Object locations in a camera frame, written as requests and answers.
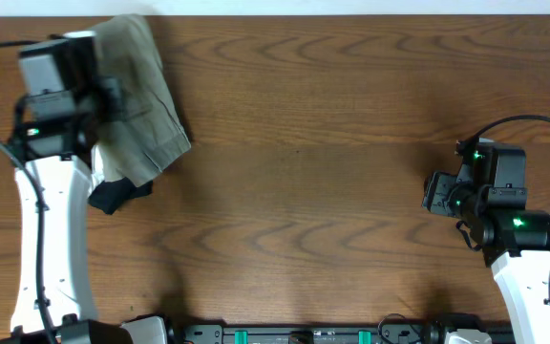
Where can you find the khaki green shorts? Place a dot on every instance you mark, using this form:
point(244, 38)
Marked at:
point(148, 137)

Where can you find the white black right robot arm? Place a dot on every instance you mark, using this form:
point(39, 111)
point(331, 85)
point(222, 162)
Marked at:
point(515, 245)

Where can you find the white shirt with black stripes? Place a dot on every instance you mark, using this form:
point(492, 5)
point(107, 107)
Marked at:
point(97, 164)

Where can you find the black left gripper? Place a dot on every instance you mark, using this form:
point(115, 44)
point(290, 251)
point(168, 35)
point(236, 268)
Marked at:
point(102, 92)

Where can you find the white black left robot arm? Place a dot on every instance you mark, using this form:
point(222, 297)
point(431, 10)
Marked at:
point(55, 302)

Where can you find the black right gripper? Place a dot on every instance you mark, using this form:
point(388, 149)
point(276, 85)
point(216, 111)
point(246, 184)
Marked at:
point(436, 191)

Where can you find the black garment under shirt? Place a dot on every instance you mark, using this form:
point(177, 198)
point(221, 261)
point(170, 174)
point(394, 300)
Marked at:
point(110, 196)

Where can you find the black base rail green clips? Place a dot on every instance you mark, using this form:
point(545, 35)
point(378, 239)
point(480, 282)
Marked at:
point(393, 328)

